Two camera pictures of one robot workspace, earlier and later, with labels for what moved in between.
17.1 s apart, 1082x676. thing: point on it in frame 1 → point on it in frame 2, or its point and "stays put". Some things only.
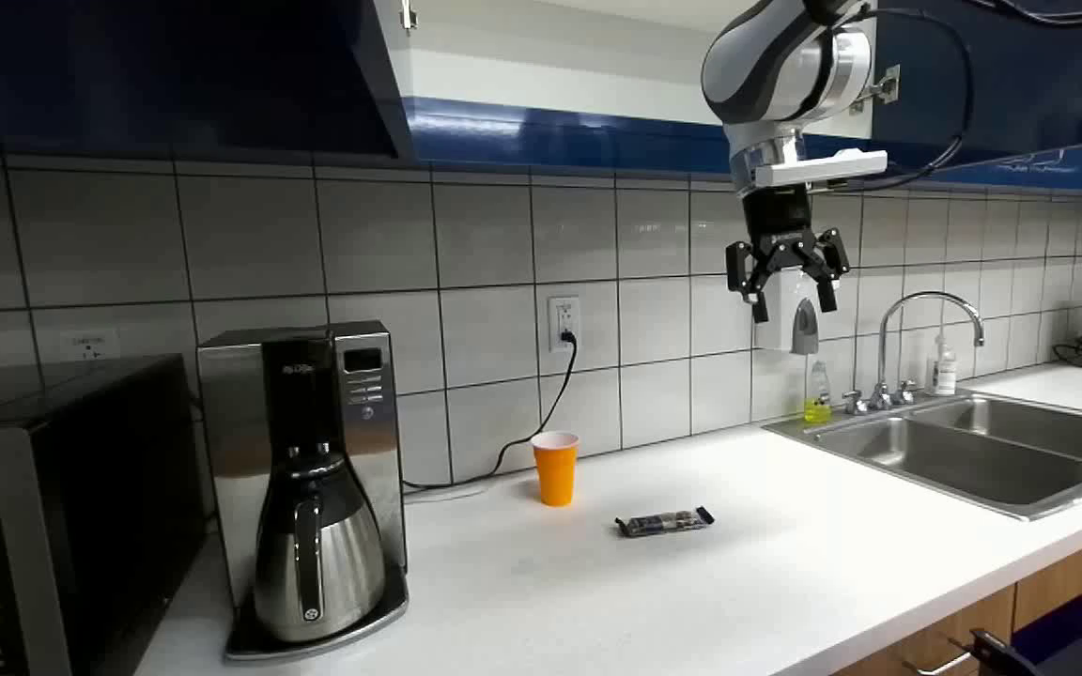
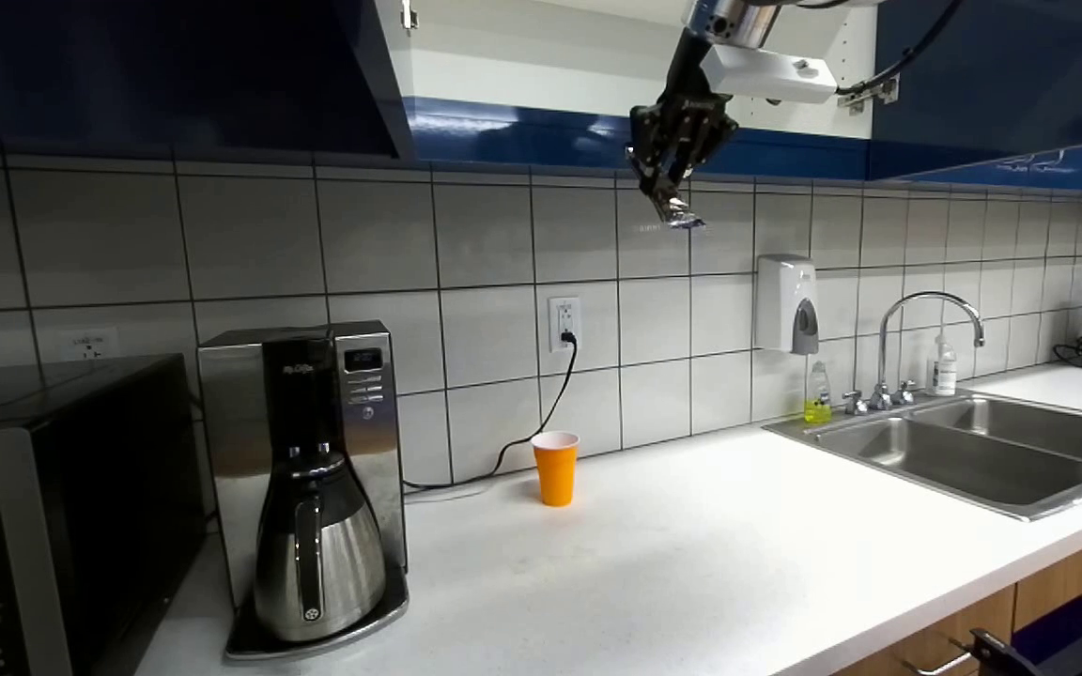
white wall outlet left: x=92 y=341 stays put
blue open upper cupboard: x=965 y=86 stays put
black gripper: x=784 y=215 → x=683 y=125
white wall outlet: x=566 y=316 stays put
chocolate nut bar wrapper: x=661 y=524 → x=683 y=219
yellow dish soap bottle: x=818 y=405 stays put
